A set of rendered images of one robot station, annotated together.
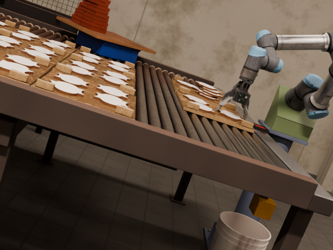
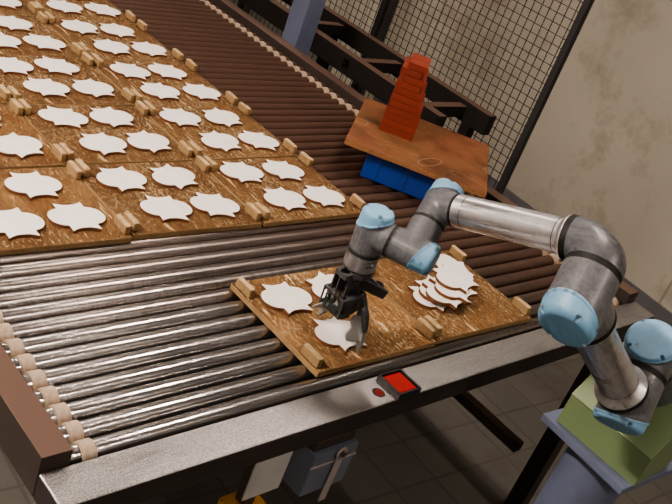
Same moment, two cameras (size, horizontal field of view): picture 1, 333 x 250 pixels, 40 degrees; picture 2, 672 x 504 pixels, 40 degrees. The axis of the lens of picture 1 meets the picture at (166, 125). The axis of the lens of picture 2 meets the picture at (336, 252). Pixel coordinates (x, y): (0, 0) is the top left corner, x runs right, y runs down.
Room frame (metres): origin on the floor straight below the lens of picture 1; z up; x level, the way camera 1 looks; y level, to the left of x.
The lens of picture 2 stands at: (0.93, -1.58, 2.09)
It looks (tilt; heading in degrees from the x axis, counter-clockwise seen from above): 27 degrees down; 47
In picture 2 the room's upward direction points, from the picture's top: 21 degrees clockwise
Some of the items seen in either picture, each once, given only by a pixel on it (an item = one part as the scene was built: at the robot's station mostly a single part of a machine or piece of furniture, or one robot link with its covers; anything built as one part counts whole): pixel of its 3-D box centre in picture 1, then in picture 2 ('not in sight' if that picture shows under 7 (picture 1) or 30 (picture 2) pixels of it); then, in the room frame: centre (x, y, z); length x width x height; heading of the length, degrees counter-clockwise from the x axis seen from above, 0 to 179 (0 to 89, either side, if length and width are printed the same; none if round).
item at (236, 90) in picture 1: (242, 90); (348, 289); (2.21, -0.28, 1.08); 0.09 x 0.08 x 0.12; 8
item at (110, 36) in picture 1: (106, 35); (421, 144); (3.13, 0.59, 1.03); 0.50 x 0.50 x 0.02; 47
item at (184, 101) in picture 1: (212, 110); (334, 315); (2.29, -0.19, 0.93); 0.41 x 0.35 x 0.02; 8
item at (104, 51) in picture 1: (107, 45); (409, 164); (3.08, 0.55, 0.97); 0.31 x 0.31 x 0.10; 47
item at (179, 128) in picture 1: (167, 95); (323, 267); (2.42, 0.05, 0.90); 1.95 x 0.05 x 0.05; 8
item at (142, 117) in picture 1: (139, 86); (290, 238); (2.40, 0.20, 0.90); 1.95 x 0.05 x 0.05; 8
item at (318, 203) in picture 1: (248, 125); (438, 379); (2.49, -0.42, 0.88); 2.08 x 0.09 x 0.06; 8
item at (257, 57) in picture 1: (255, 58); (373, 231); (2.21, -0.29, 1.24); 0.09 x 0.08 x 0.11; 122
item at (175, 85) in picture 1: (200, 94); (442, 292); (2.71, -0.13, 0.93); 0.41 x 0.35 x 0.02; 7
